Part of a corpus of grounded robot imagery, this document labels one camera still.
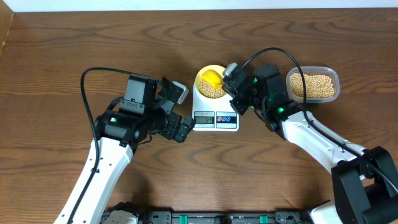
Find soybeans in bowl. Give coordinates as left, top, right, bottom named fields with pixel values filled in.
left=198, top=79, right=226, bottom=99

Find white digital kitchen scale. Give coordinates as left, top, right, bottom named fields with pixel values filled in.
left=192, top=83, right=239, bottom=132

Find black right camera cable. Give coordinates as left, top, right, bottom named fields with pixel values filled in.
left=236, top=47, right=398, bottom=194

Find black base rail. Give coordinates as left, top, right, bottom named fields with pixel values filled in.
left=99, top=202, right=312, bottom=224

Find yellow plastic bowl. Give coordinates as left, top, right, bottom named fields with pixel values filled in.
left=195, top=65, right=225, bottom=95

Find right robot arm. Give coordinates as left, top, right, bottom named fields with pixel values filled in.
left=223, top=63, right=397, bottom=223

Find yellow measuring scoop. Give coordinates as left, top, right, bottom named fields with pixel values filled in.
left=202, top=70, right=222, bottom=89

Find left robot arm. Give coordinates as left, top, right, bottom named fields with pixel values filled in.
left=56, top=75, right=195, bottom=223

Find clear plastic container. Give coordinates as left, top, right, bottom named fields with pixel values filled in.
left=286, top=66, right=340, bottom=103

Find soybeans pile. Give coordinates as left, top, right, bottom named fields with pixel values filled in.
left=290, top=73, right=335, bottom=98

